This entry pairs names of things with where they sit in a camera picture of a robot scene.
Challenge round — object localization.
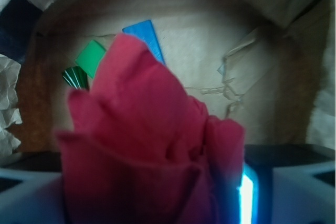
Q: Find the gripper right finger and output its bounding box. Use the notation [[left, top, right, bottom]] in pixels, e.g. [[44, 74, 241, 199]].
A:
[[239, 144, 335, 223]]

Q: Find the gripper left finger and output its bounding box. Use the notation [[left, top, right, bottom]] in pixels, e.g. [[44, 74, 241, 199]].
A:
[[1, 152, 66, 223]]

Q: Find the red paper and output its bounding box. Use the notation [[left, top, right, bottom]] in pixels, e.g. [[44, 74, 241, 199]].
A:
[[56, 34, 245, 223]]

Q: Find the orange plastic toy carrot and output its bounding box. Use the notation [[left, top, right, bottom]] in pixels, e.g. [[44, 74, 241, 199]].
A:
[[62, 66, 89, 90]]

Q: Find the brown paper bag container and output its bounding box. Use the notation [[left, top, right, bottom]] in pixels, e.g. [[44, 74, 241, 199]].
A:
[[1, 0, 335, 152]]

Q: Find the green wooden block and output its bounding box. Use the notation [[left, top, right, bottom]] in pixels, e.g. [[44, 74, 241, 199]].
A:
[[75, 40, 106, 79]]

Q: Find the blue wooden block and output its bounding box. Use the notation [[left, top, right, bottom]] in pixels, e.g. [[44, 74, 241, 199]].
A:
[[122, 20, 165, 65]]

